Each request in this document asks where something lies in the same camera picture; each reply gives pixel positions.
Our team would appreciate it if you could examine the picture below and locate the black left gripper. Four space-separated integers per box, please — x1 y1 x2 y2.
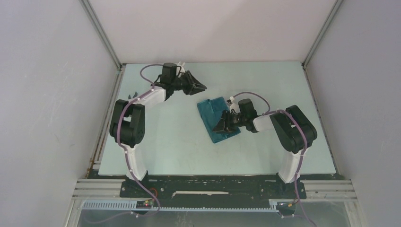
171 71 207 96

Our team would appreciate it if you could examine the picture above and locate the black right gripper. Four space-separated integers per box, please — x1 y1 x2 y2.
212 109 247 133

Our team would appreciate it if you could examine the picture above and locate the teal cloth napkin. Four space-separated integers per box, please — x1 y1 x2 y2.
197 96 241 144

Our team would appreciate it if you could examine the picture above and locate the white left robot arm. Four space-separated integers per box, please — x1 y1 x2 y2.
109 62 207 197

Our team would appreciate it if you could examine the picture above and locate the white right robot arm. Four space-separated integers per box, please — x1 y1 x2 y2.
212 98 317 198

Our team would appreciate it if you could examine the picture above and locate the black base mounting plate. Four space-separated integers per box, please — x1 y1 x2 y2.
120 175 306 208

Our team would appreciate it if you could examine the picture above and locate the aluminium right corner post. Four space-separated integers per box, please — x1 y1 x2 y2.
302 0 344 69

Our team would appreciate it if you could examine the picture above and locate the aluminium corner post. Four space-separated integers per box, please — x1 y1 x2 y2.
302 0 344 69
79 0 122 70

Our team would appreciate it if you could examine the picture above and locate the aluminium left side rail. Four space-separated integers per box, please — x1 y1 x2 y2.
85 63 126 178

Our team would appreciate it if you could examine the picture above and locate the aluminium left corner post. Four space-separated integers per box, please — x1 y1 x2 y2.
79 0 122 70

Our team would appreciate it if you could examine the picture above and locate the white slotted cable duct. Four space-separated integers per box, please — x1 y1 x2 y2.
81 200 278 212

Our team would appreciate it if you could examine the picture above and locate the aluminium front frame rail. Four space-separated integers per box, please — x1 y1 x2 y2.
72 179 357 202

